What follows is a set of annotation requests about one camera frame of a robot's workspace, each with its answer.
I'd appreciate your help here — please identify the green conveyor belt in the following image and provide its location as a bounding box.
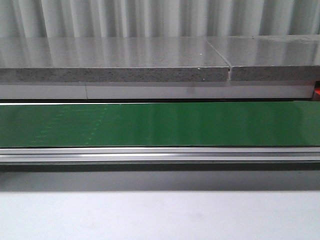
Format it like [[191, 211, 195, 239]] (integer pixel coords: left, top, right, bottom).
[[0, 101, 320, 148]]

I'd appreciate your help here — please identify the grey speckled stone counter slab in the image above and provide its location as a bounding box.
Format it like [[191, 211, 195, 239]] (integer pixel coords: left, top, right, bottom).
[[0, 37, 229, 83]]

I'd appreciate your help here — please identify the white cabinet panel under counter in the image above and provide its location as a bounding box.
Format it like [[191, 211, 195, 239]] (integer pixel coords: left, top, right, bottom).
[[0, 82, 315, 100]]

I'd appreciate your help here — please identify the red plastic bin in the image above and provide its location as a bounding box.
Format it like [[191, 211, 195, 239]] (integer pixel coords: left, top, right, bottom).
[[312, 86, 320, 102]]

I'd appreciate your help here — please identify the white corrugated curtain backdrop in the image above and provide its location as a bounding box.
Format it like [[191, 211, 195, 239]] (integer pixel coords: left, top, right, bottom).
[[0, 0, 320, 38]]

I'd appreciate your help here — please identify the aluminium conveyor side rail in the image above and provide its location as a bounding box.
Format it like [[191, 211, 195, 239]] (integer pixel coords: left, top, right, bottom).
[[0, 147, 320, 172]]

